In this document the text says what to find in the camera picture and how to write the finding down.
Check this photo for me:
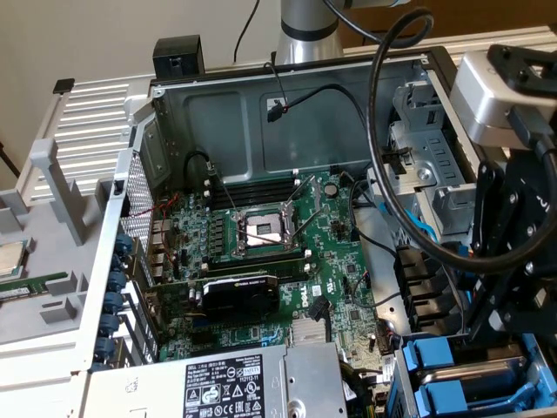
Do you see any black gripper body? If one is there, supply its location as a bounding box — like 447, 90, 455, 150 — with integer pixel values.
500, 147, 557, 280

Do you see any blue data wire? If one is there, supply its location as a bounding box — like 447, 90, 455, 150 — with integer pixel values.
377, 199, 439, 243

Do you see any blue plastic disk carrier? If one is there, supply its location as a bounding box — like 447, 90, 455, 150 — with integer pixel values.
411, 378, 557, 418

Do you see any silver metal drive cage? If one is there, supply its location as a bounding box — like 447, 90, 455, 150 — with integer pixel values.
365, 80, 493, 245

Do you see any black plastic air shroud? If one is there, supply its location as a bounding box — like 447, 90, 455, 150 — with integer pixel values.
393, 245, 466, 336

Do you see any hard drive in blue caddy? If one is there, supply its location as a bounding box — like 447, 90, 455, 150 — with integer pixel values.
393, 317, 557, 418

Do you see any green motherboard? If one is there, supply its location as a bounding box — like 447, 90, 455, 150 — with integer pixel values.
150, 169, 406, 393

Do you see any metal socket cover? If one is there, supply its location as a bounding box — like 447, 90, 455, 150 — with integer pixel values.
285, 173, 325, 214

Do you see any brown cardboard box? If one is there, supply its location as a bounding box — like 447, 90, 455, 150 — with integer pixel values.
339, 0, 557, 49

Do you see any silver finned heatsink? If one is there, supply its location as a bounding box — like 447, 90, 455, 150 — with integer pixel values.
290, 319, 327, 347

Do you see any CPU socket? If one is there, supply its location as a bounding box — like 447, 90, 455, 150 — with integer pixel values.
230, 204, 301, 258

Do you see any black graphics card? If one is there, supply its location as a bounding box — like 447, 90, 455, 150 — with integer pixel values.
145, 273, 282, 323

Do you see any open grey PC case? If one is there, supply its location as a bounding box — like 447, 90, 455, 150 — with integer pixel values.
71, 45, 557, 418

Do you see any silver power supply unit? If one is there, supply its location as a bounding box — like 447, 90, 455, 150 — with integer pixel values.
86, 341, 349, 418

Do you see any grey parts rack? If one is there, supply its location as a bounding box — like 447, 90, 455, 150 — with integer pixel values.
0, 138, 117, 362

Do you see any silver CPU chip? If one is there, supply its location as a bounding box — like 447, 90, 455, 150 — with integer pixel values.
0, 238, 30, 280

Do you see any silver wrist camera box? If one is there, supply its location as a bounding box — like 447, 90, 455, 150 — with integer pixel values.
447, 51, 557, 149

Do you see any long black wire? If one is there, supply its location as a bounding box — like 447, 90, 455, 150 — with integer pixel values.
350, 173, 399, 256

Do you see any wire locking lever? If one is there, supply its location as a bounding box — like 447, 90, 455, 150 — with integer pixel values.
212, 172, 239, 218
294, 204, 325, 240

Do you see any yellow black wire bundle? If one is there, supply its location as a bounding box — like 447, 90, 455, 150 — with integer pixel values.
339, 361, 384, 418

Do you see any black wire angled plug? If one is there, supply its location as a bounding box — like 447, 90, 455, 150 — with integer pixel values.
309, 296, 332, 345

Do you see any black wire with black plug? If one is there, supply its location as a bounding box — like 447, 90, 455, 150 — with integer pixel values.
265, 83, 410, 175

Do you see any short black loop wire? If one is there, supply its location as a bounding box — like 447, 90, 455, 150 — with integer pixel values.
185, 150, 217, 175

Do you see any thin black cable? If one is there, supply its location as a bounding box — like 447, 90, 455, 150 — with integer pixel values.
233, 0, 261, 64

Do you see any thin red wire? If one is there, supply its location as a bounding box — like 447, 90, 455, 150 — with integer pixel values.
130, 193, 180, 266

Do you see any black box bracket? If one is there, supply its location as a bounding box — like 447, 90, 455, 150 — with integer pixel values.
152, 37, 205, 80

